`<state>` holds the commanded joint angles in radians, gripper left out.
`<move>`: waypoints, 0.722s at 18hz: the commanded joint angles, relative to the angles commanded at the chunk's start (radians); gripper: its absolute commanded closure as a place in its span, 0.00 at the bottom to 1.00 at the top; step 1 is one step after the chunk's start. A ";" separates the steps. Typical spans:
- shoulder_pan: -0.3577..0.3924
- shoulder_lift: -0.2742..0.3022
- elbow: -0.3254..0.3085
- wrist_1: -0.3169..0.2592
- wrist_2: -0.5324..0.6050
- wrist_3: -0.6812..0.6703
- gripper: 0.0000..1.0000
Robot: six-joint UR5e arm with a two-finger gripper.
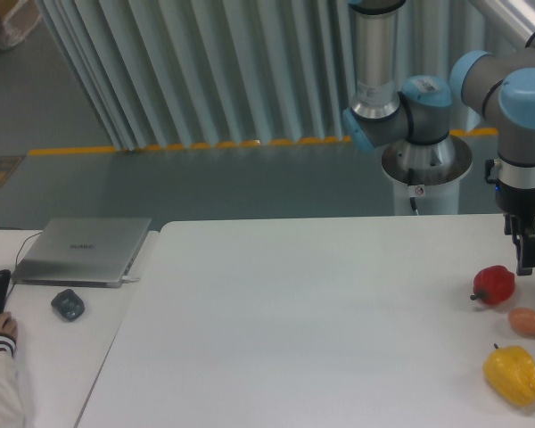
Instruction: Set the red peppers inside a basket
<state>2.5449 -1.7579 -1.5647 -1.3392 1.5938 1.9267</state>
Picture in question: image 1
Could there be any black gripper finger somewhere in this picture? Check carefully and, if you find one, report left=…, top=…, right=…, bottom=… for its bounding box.
left=517, top=218, right=535, bottom=276
left=504, top=213, right=517, bottom=244

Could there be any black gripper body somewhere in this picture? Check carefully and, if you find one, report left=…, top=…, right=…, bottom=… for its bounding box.
left=484, top=159, right=535, bottom=218

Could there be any red bell pepper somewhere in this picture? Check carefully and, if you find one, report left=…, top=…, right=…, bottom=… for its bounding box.
left=470, top=265, right=515, bottom=306

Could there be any white sleeved forearm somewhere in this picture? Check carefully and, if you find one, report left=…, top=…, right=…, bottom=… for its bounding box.
left=0, top=333, right=25, bottom=427

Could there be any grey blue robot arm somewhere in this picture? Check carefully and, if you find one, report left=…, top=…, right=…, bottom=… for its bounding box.
left=342, top=1, right=535, bottom=276

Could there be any person's hand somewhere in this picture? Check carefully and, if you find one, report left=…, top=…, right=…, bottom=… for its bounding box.
left=0, top=311, right=18, bottom=342

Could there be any brown egg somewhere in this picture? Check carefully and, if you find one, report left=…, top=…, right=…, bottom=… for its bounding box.
left=508, top=308, right=535, bottom=336

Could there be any yellow bell pepper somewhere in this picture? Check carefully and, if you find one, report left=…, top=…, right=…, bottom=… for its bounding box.
left=482, top=343, right=535, bottom=407

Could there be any white folding partition screen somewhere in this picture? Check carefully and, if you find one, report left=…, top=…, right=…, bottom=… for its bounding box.
left=38, top=1, right=535, bottom=150

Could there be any silver closed laptop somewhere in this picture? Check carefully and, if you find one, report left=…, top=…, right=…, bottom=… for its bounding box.
left=12, top=218, right=151, bottom=288

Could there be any black computer mouse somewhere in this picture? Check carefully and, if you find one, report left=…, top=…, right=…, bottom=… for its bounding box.
left=51, top=289, right=85, bottom=322

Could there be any cardboard box in plastic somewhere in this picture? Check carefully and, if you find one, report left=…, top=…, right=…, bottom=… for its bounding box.
left=0, top=0, right=41, bottom=51

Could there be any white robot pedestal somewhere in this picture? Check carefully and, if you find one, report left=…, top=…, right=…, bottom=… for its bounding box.
left=382, top=136, right=473, bottom=216

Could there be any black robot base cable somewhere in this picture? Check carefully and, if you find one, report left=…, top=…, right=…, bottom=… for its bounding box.
left=407, top=167, right=421, bottom=217

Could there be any black laptop cable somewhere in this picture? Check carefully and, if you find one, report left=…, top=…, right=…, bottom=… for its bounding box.
left=0, top=226, right=44, bottom=313

